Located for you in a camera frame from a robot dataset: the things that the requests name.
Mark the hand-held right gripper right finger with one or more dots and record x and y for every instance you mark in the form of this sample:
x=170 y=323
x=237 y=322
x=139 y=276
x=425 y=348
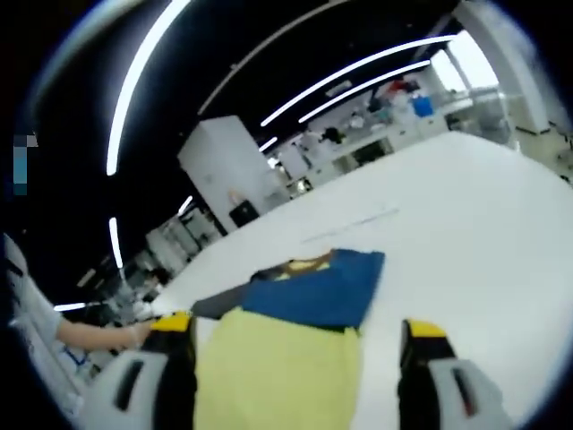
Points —
x=430 y=394

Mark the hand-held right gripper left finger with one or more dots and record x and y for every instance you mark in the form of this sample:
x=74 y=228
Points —
x=143 y=394

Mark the yellow blue garment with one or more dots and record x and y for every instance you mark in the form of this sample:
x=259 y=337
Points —
x=277 y=358

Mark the person's left hand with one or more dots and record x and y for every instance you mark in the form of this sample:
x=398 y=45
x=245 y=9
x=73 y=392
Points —
x=142 y=333

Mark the white ceiling light strip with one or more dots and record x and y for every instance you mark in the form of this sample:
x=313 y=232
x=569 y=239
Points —
x=185 y=204
x=362 y=89
x=115 y=242
x=358 y=69
x=130 y=85
x=69 y=307

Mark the white square column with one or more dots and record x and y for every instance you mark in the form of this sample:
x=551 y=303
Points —
x=215 y=165
x=515 y=67

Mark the row of white cabinets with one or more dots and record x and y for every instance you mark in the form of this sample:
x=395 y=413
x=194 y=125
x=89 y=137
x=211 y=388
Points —
x=403 y=132

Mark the blue box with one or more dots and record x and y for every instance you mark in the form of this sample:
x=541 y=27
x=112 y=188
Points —
x=422 y=106

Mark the black wall panel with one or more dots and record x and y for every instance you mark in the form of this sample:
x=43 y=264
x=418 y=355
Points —
x=244 y=213

